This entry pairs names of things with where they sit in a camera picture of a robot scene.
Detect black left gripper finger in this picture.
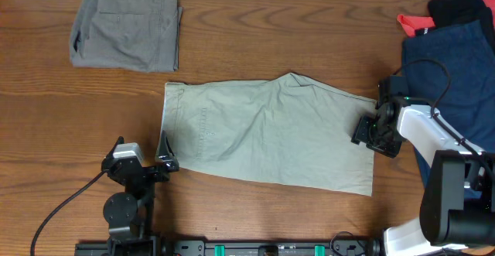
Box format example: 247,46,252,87
155,131,179,172
111,136,125,152

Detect light khaki shorts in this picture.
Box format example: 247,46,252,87
162,73,375,196

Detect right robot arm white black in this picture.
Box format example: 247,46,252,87
351,76,494,255

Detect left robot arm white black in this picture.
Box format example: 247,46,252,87
101,131,179,255

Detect navy blue garment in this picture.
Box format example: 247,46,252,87
401,19,495,201

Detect red garment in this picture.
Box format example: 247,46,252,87
397,0,494,37

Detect folded dark grey shorts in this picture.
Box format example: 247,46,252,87
69,0,183,73

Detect black garment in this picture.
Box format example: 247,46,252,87
414,0,494,55

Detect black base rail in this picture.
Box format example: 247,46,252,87
74,238,385,256

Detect black coiled cable at rail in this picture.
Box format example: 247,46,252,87
329,230,368,256

